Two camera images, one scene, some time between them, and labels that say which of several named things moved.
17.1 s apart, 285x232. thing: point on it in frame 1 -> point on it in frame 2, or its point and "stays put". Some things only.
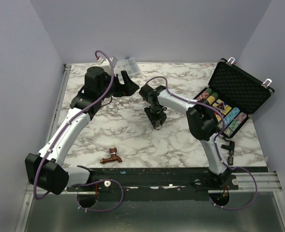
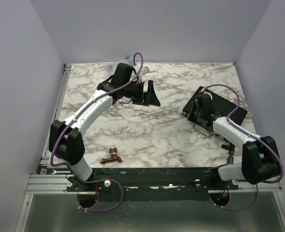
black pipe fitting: [230, 159] stays put
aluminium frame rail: [59, 100] stays put
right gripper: [160, 118] -> [195, 106]
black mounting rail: [155, 183] stays put
